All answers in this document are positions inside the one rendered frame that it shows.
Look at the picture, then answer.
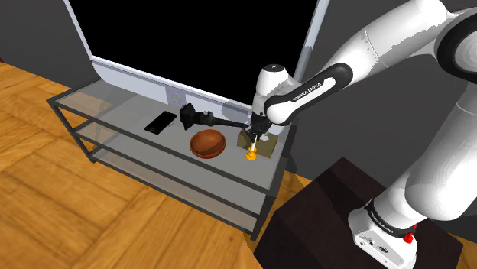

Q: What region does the glass shelf television stand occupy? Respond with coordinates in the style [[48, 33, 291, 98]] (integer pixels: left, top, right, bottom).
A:
[[46, 78, 298, 242]]

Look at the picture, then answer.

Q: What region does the large flat screen television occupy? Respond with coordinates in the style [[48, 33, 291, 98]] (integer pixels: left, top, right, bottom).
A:
[[63, 0, 331, 121]]

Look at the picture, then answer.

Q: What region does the brown wooden bowl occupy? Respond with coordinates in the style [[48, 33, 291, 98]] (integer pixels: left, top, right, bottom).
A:
[[189, 128, 227, 160]]

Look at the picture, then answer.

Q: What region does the olive tissue box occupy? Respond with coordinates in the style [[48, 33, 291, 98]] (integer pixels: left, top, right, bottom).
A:
[[236, 128, 279, 159]]

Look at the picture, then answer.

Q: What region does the white candle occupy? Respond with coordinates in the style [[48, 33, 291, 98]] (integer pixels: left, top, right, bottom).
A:
[[245, 136, 259, 162]]

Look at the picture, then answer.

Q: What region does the black smartphone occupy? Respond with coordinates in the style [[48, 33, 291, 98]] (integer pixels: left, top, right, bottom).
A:
[[143, 110, 178, 135]]

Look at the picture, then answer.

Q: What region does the dark robot stand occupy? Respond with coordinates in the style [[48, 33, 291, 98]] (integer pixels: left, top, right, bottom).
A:
[[253, 157, 464, 269]]

